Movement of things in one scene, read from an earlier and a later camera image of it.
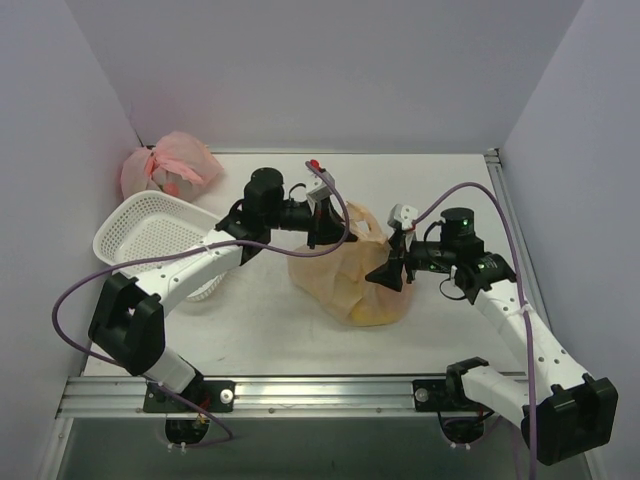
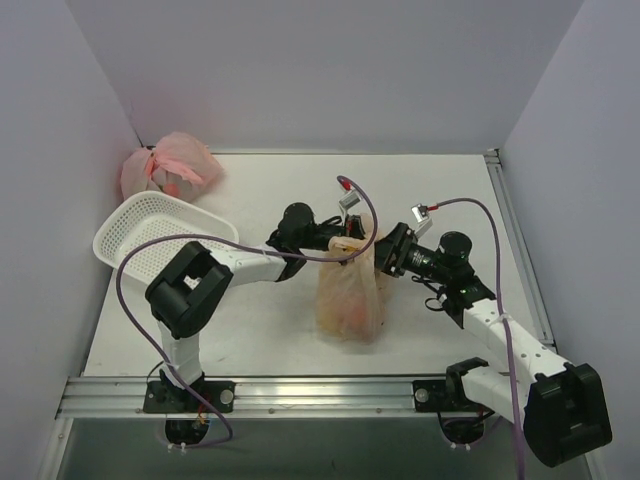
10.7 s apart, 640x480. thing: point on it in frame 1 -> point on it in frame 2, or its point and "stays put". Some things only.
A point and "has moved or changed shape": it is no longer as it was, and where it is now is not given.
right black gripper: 400,257 -> 391,250
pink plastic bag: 176,163 stays put
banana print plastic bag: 336,284 has moved or changed shape
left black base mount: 213,395 stays put
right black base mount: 462,421 stays put
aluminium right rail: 494,162 stays put
